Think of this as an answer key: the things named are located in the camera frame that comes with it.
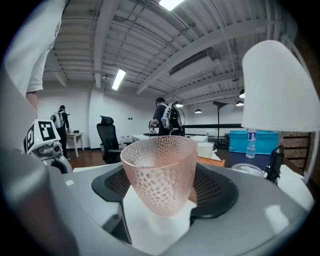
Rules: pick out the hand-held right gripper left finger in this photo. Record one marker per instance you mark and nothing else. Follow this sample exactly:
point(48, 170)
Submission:
point(87, 200)

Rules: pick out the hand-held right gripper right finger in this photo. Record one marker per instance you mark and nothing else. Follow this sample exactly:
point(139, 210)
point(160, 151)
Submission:
point(250, 212)

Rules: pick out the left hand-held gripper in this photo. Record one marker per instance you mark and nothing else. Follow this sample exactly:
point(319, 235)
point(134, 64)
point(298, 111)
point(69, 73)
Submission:
point(43, 132)

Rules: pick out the pink textured cup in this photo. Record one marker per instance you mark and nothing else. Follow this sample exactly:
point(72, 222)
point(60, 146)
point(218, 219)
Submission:
point(160, 175)

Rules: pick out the person's left forearm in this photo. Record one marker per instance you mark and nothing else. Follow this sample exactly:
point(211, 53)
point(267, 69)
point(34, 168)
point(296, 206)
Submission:
point(32, 102)

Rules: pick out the white backpack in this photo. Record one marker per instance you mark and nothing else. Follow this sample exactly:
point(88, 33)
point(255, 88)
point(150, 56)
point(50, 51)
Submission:
point(56, 120)

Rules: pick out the small white table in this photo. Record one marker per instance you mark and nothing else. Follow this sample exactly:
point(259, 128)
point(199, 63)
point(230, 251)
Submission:
point(75, 135)

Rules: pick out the dark wooden desk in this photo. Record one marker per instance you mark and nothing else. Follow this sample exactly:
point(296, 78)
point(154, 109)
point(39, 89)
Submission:
point(235, 160)

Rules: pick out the small water bottle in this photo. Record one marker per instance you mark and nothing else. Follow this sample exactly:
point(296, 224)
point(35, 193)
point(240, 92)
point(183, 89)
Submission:
point(251, 150)

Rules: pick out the black office chair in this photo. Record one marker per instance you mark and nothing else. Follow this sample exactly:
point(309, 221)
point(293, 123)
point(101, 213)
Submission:
point(107, 140)

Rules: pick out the blue plastic crate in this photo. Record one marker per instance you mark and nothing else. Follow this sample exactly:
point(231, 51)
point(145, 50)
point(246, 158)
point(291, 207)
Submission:
point(237, 142)

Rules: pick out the white mug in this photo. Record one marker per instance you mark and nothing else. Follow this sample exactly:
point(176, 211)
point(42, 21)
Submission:
point(205, 150)

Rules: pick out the person's white shirt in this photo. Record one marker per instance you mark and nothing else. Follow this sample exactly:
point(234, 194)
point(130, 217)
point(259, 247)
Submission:
point(32, 50)

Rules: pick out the ceiling tube light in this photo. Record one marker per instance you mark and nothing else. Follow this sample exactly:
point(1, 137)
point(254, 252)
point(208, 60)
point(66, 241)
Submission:
point(171, 3)
point(118, 79)

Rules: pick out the black metal railing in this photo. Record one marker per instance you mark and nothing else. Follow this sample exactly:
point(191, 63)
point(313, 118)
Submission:
point(212, 126)

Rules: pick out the black pendant lamp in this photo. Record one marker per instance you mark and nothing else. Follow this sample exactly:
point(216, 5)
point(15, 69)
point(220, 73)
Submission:
point(179, 105)
point(239, 103)
point(242, 94)
point(198, 111)

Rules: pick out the grey backpack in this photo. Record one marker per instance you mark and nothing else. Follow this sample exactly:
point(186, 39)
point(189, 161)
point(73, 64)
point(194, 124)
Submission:
point(170, 117)

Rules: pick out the white lamp shade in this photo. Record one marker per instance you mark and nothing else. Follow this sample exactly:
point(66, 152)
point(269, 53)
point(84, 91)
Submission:
point(275, 87)

